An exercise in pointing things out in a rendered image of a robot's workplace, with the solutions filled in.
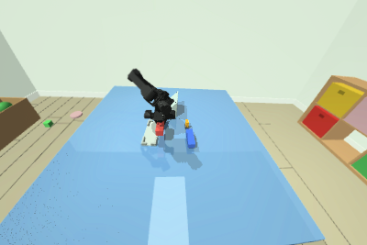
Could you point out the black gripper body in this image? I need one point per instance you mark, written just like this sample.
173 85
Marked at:
149 114

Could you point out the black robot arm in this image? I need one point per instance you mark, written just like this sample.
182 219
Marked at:
150 92

